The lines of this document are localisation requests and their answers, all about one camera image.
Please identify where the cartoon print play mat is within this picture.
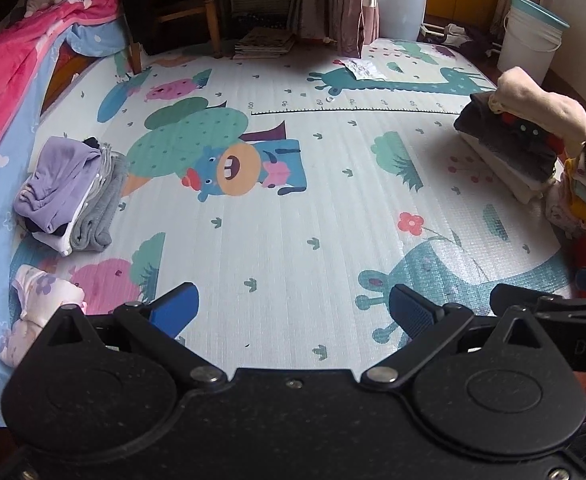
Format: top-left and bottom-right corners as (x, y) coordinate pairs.
(10, 37), (578, 376)

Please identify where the white floral garment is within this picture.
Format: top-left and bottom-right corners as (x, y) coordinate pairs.
(0, 265), (90, 367)

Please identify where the dark crumpled cloth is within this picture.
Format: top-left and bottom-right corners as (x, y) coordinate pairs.
(440, 23), (500, 59)

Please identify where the grey folded garment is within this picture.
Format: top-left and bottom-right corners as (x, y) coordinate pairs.
(70, 152), (130, 252)

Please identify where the crumpled white paper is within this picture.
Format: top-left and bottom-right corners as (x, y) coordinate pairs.
(339, 57), (390, 82)

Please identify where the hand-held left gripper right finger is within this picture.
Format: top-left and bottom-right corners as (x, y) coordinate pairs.
(360, 284), (544, 388)

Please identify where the white bucket with teal rim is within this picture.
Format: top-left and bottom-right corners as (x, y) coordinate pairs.
(497, 0), (571, 81)

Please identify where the pile of assorted clothes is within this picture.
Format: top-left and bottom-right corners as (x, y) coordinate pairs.
(454, 67), (586, 273)

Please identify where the purple folded garment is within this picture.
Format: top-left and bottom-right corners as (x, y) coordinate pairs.
(14, 136), (104, 235)

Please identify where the brown pink curtain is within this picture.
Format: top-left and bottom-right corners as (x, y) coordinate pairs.
(293, 0), (381, 59)

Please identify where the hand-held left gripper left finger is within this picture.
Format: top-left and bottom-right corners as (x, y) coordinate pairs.
(48, 282), (226, 386)

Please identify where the white planter pot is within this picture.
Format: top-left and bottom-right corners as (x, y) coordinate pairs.
(375, 0), (432, 43)

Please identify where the wooden chair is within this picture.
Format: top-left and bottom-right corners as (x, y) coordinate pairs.
(110, 0), (224, 75)

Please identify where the pink printed blanket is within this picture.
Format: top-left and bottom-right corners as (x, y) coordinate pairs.
(0, 0), (122, 187)

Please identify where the stack of magazines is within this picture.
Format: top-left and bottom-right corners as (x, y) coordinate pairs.
(233, 27), (300, 60)

